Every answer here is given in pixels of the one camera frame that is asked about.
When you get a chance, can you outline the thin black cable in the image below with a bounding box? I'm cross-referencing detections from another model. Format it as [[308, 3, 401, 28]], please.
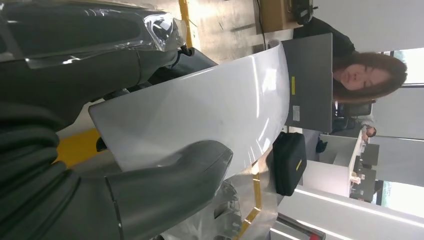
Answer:
[[254, 0, 268, 51]]

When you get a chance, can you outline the grey laptop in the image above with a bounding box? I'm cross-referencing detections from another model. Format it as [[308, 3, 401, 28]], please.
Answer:
[[281, 32, 334, 134]]

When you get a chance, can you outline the black carry case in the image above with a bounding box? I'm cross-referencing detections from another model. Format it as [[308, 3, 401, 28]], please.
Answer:
[[271, 131, 308, 197]]

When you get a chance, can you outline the brown cardboard box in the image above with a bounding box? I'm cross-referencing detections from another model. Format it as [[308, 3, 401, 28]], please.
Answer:
[[254, 0, 304, 34]]

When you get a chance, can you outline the black tool with handle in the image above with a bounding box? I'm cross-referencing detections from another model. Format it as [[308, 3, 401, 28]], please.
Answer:
[[291, 0, 319, 26]]

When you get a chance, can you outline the grey wheel hubcap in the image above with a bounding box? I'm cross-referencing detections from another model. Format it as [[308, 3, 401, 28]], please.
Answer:
[[158, 180, 243, 240]]

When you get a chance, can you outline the person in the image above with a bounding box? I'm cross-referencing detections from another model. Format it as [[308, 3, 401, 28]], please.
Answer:
[[292, 16, 409, 134], [360, 124, 378, 144]]

